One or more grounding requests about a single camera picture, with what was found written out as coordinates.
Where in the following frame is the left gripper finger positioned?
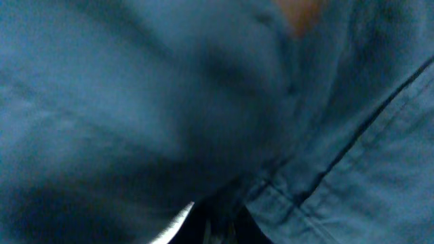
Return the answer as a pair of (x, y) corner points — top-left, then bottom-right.
(149, 202), (194, 244)

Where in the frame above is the dark blue garment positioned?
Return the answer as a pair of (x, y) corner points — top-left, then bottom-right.
(1, 1), (433, 243)

